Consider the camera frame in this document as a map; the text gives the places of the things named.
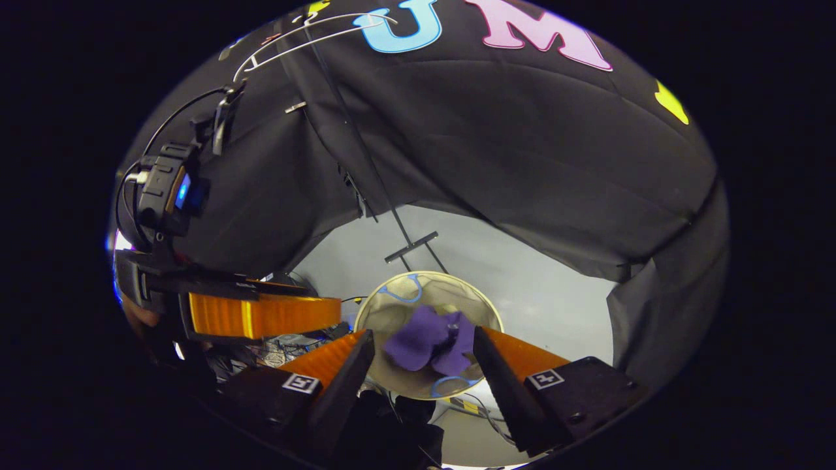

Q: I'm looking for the black cable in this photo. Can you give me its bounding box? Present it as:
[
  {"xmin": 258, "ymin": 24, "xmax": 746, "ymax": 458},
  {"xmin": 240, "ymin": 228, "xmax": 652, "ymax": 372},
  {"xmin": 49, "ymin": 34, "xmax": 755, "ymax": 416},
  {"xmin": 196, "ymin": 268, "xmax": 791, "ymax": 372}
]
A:
[{"xmin": 449, "ymin": 392, "xmax": 518, "ymax": 446}]

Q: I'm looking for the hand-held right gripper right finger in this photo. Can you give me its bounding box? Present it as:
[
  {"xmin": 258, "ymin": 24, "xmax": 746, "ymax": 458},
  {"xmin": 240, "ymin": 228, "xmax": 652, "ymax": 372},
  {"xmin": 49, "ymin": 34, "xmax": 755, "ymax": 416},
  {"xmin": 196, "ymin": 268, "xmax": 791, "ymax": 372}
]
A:
[{"xmin": 472, "ymin": 325, "xmax": 647, "ymax": 458}]

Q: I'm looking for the purple knit jacket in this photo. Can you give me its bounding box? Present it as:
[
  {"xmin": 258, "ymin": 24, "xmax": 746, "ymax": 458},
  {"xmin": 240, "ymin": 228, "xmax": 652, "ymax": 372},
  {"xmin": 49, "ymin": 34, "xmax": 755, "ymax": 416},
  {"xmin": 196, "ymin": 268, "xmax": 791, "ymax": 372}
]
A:
[{"xmin": 382, "ymin": 305, "xmax": 477, "ymax": 377}]

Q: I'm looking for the white clothes hanger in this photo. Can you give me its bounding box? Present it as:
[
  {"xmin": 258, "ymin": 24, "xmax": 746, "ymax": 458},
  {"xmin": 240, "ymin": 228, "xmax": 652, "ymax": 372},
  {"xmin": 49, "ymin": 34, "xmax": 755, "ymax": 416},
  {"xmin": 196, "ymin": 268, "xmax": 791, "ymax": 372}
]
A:
[{"xmin": 233, "ymin": 12, "xmax": 399, "ymax": 82}]

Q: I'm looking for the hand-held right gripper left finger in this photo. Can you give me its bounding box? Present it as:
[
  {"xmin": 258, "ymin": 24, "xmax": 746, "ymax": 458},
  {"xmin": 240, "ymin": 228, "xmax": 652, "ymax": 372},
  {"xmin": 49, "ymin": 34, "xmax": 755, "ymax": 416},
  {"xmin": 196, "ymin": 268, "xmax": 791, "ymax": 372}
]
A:
[{"xmin": 222, "ymin": 328, "xmax": 376, "ymax": 458}]

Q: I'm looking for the dark cloth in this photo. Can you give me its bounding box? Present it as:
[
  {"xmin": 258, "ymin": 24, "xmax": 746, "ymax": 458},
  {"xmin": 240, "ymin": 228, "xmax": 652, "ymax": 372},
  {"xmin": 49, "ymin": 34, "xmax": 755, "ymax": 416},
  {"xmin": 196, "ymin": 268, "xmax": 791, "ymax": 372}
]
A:
[{"xmin": 336, "ymin": 390, "xmax": 445, "ymax": 470}]

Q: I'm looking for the beige laundry hamper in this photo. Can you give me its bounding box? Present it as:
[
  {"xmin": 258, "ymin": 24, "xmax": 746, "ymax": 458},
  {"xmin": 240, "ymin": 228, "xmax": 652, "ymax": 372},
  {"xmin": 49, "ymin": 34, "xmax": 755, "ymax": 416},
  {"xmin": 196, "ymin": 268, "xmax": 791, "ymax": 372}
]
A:
[{"xmin": 353, "ymin": 271, "xmax": 505, "ymax": 400}]

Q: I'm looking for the pile of cables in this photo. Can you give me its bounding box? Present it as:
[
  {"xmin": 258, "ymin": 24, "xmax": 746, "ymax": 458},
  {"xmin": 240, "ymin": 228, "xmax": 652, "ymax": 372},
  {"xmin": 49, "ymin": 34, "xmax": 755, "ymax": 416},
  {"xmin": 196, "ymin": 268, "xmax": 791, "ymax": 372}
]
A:
[{"xmin": 212, "ymin": 330, "xmax": 353, "ymax": 371}]

